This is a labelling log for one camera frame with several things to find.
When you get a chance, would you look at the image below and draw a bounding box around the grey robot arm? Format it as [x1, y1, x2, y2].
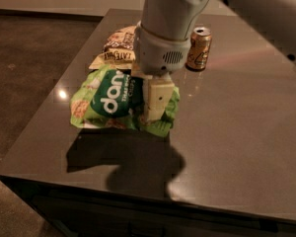
[133, 0, 296, 121]

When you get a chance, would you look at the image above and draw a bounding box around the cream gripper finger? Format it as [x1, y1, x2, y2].
[131, 62, 175, 122]

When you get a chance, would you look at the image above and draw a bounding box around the green rice chip bag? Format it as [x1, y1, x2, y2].
[70, 65, 180, 137]

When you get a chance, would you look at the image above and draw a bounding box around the gold soda can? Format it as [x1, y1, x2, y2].
[185, 26, 212, 71]

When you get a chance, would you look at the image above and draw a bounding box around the brown and cream snack bag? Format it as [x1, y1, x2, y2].
[89, 26, 135, 70]

